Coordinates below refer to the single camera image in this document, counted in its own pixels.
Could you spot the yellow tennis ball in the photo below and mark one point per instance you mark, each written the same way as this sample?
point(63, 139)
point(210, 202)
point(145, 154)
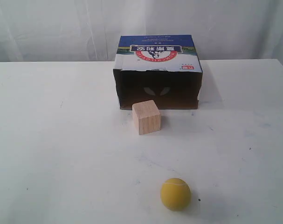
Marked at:
point(175, 194)

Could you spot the light wooden cube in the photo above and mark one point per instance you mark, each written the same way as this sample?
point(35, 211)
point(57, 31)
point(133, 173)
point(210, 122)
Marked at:
point(146, 117)

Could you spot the blue white cardboard box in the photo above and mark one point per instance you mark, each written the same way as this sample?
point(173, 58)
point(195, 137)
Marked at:
point(162, 68)

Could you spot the white curtain backdrop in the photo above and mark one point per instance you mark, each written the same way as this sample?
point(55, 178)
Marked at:
point(89, 30)

